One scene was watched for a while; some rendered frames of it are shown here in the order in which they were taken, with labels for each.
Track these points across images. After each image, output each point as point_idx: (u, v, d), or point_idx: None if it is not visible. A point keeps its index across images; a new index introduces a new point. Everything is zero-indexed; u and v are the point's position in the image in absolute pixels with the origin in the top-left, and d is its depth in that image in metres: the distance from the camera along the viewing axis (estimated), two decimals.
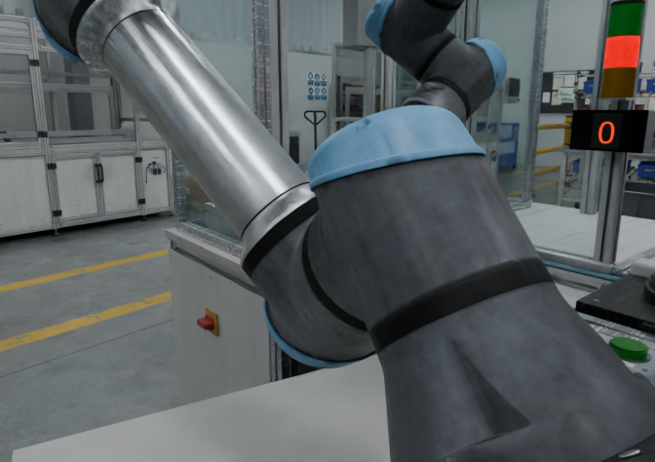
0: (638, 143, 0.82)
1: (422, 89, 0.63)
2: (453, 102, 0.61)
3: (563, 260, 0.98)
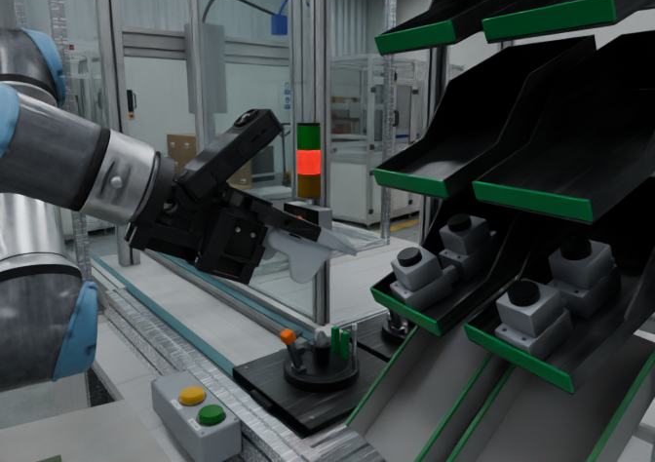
0: None
1: (111, 192, 0.40)
2: (127, 141, 0.41)
3: (295, 320, 1.19)
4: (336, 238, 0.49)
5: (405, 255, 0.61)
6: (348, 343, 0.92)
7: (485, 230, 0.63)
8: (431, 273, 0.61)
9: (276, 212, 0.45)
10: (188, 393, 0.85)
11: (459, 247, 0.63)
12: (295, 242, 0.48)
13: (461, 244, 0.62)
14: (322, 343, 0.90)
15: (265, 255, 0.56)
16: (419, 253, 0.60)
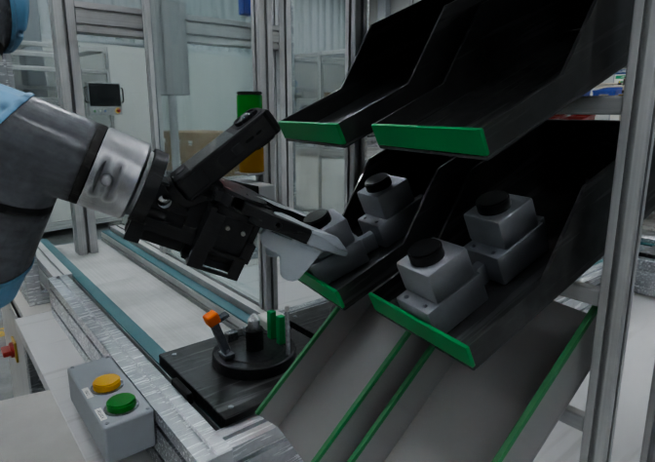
0: None
1: (103, 188, 0.42)
2: (121, 140, 0.43)
3: (243, 306, 1.11)
4: (327, 240, 0.50)
5: (312, 218, 0.53)
6: (285, 327, 0.85)
7: (406, 191, 0.56)
8: (340, 238, 0.53)
9: (267, 216, 0.46)
10: (101, 380, 0.77)
11: (376, 210, 0.56)
12: (287, 242, 0.49)
13: (377, 206, 0.55)
14: (252, 327, 0.82)
15: (272, 252, 0.57)
16: (327, 215, 0.53)
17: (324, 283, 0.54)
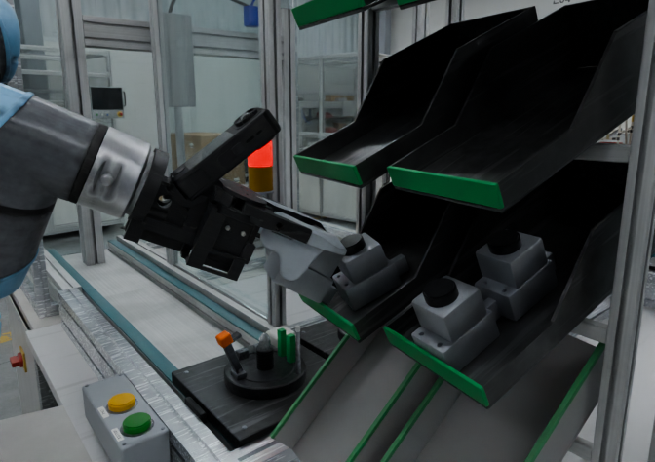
0: None
1: (103, 188, 0.42)
2: (121, 139, 0.43)
3: (251, 321, 1.13)
4: (327, 240, 0.50)
5: (322, 230, 0.54)
6: (294, 346, 0.86)
7: (379, 256, 0.54)
8: (326, 263, 0.53)
9: (268, 216, 0.46)
10: (117, 400, 0.79)
11: (346, 273, 0.55)
12: (287, 242, 0.50)
13: (346, 270, 0.54)
14: (263, 346, 0.84)
15: None
16: None
17: (280, 280, 0.52)
